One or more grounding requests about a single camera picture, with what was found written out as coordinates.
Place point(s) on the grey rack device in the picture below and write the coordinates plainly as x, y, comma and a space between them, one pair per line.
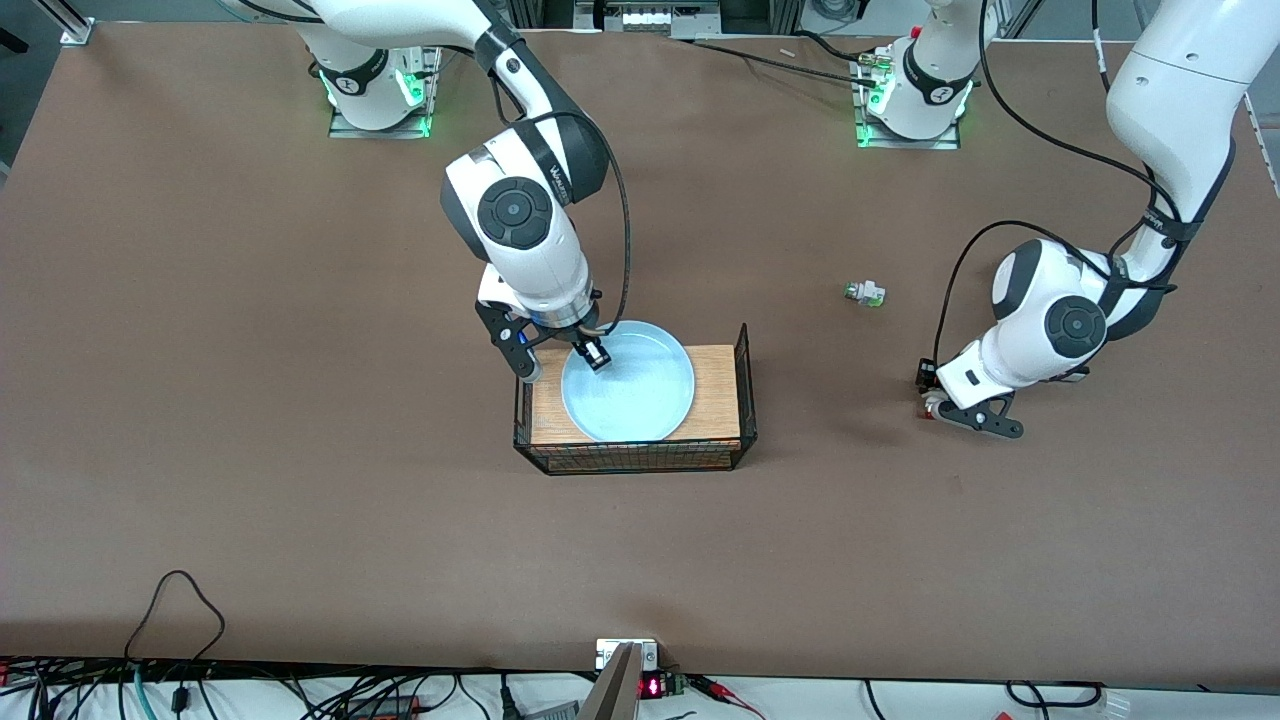
650, 15

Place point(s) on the green push button switch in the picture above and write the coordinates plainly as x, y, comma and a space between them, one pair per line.
866, 293

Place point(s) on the grey camera post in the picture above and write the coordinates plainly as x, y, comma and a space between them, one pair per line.
615, 690

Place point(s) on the black power adapter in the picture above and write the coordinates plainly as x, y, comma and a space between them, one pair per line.
385, 707

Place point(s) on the wooden board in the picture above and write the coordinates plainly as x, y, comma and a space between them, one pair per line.
720, 400

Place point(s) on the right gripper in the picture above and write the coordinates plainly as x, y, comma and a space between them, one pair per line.
579, 337

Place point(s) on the red clip lead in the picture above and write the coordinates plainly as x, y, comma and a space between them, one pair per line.
720, 688

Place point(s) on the red LED display board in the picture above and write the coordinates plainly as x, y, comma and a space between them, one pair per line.
652, 687

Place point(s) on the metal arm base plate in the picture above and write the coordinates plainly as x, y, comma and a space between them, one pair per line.
350, 128
880, 143

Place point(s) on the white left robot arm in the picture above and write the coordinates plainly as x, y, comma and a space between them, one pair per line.
1170, 90

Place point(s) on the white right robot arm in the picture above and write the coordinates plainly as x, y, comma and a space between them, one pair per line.
510, 210

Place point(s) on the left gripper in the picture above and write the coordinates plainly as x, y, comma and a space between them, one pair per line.
925, 374

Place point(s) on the light blue round plate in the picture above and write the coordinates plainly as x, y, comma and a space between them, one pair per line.
640, 395

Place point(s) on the silver mounting bracket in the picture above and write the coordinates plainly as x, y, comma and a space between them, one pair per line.
605, 652

